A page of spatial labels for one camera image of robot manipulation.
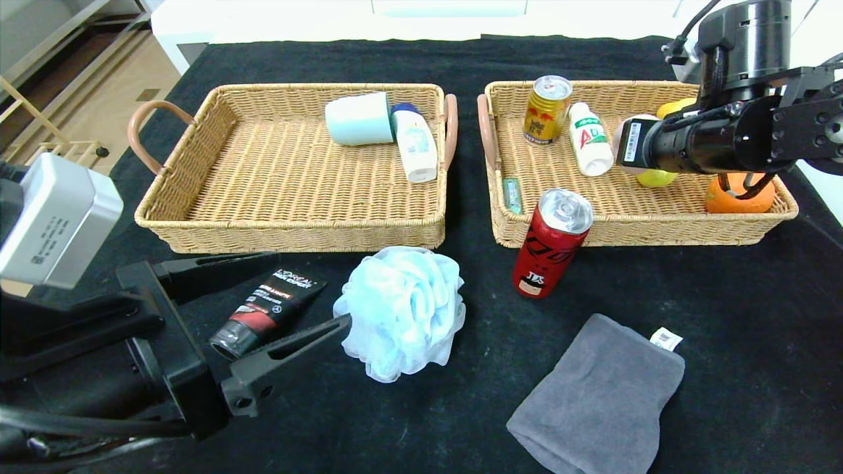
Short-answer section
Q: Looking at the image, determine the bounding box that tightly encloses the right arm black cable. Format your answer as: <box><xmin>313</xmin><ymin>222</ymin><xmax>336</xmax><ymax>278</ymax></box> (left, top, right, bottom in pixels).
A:
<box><xmin>664</xmin><ymin>0</ymin><xmax>722</xmax><ymax>66</ymax></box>

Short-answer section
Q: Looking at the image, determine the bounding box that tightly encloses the woven wicker basket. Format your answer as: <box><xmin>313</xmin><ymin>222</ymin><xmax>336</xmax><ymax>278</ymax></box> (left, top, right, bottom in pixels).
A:
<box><xmin>127</xmin><ymin>83</ymin><xmax>458</xmax><ymax>255</ymax></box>
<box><xmin>477</xmin><ymin>80</ymin><xmax>800</xmax><ymax>249</ymax></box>

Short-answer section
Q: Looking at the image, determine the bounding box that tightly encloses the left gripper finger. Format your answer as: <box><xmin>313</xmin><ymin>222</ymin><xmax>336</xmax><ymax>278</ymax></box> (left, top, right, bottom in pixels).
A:
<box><xmin>220</xmin><ymin>313</ymin><xmax>352</xmax><ymax>418</ymax></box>
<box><xmin>153</xmin><ymin>251</ymin><xmax>281</xmax><ymax>305</ymax></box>

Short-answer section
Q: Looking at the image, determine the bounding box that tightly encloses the blue mesh bath sponge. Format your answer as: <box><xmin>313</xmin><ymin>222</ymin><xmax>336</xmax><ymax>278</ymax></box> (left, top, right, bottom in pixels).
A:
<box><xmin>333</xmin><ymin>246</ymin><xmax>467</xmax><ymax>384</ymax></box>

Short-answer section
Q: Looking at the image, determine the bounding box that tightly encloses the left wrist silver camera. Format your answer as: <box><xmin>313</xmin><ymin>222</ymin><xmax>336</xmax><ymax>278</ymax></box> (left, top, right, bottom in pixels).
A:
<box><xmin>0</xmin><ymin>153</ymin><xmax>124</xmax><ymax>291</ymax></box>

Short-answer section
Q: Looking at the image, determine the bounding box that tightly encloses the beige wooden rack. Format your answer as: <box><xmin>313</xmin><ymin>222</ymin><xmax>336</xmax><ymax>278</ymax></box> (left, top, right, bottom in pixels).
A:
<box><xmin>0</xmin><ymin>76</ymin><xmax>111</xmax><ymax>173</ymax></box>

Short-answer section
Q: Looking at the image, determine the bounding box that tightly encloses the white lotion bottle blue cap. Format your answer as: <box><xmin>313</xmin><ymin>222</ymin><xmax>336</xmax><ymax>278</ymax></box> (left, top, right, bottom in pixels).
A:
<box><xmin>391</xmin><ymin>103</ymin><xmax>439</xmax><ymax>184</ymax></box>

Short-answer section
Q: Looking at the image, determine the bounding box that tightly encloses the yellow pear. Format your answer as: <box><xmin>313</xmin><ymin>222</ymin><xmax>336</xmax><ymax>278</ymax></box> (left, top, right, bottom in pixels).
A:
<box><xmin>657</xmin><ymin>97</ymin><xmax>700</xmax><ymax>120</ymax></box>

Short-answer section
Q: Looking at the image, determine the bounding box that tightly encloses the pink egg-shaped food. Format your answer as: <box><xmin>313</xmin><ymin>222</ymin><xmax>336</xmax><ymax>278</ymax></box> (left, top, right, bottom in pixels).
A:
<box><xmin>612</xmin><ymin>113</ymin><xmax>661</xmax><ymax>176</ymax></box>

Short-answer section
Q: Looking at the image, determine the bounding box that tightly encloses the white AD milk bottle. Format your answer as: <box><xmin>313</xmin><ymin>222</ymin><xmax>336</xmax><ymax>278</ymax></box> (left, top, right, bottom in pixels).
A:
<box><xmin>568</xmin><ymin>102</ymin><xmax>614</xmax><ymax>178</ymax></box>

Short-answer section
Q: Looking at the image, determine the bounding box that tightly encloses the black face wash tube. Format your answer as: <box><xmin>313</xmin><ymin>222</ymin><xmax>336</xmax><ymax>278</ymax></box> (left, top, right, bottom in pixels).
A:
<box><xmin>209</xmin><ymin>269</ymin><xmax>328</xmax><ymax>360</ymax></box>

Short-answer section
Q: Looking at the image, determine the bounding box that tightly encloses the orange fruit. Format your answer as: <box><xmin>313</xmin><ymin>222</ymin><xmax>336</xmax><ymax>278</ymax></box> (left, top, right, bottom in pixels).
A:
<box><xmin>705</xmin><ymin>172</ymin><xmax>776</xmax><ymax>215</ymax></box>

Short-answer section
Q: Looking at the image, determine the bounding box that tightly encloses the grey shelf unit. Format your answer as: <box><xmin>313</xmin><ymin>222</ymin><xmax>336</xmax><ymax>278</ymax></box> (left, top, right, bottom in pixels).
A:
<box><xmin>0</xmin><ymin>0</ymin><xmax>152</xmax><ymax>88</ymax></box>

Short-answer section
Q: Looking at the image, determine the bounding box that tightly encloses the pale blue cup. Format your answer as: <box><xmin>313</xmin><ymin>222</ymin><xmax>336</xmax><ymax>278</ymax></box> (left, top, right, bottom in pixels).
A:
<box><xmin>325</xmin><ymin>92</ymin><xmax>394</xmax><ymax>146</ymax></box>

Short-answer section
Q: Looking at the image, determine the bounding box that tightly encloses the gold energy drink can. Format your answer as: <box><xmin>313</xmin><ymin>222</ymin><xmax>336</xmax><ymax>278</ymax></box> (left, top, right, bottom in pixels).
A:
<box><xmin>523</xmin><ymin>75</ymin><xmax>573</xmax><ymax>146</ymax></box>

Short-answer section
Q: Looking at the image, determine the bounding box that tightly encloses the black table cloth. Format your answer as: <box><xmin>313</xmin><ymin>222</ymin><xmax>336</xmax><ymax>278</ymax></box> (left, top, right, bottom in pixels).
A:
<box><xmin>0</xmin><ymin>34</ymin><xmax>843</xmax><ymax>474</ymax></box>

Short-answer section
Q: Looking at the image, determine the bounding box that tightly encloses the grey towel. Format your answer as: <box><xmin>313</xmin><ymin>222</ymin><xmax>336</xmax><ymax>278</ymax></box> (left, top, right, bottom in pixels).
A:
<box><xmin>506</xmin><ymin>313</ymin><xmax>686</xmax><ymax>474</ymax></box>

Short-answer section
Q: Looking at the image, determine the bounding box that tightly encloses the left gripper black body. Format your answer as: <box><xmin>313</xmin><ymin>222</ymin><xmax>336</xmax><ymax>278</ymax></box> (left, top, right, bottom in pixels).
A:
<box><xmin>18</xmin><ymin>260</ymin><xmax>231</xmax><ymax>442</ymax></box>

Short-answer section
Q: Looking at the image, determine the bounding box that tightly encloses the red cola can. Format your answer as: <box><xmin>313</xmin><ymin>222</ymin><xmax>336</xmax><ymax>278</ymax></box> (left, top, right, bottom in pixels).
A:
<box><xmin>512</xmin><ymin>188</ymin><xmax>594</xmax><ymax>300</ymax></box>

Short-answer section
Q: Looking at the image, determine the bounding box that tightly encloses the yellow lemon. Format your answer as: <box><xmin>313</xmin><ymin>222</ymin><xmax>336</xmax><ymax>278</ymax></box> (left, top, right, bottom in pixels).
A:
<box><xmin>636</xmin><ymin>168</ymin><xmax>680</xmax><ymax>189</ymax></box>

